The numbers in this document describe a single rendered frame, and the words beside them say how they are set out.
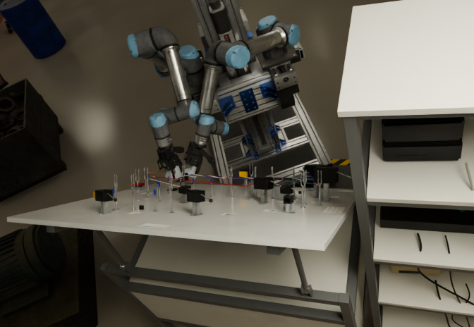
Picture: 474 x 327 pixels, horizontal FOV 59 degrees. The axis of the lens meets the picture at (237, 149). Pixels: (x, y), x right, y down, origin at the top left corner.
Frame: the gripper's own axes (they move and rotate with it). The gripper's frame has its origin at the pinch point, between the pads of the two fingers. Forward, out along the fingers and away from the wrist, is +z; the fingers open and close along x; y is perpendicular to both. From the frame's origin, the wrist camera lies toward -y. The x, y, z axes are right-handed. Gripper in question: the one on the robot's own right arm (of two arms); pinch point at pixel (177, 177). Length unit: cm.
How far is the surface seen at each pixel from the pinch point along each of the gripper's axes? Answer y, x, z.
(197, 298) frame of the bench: 31, 15, 48
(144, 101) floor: -216, -174, 35
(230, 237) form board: 66, 61, -22
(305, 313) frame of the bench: 29, 67, 49
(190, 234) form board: 67, 48, -22
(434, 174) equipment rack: 27, 116, -21
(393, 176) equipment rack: 28, 104, -21
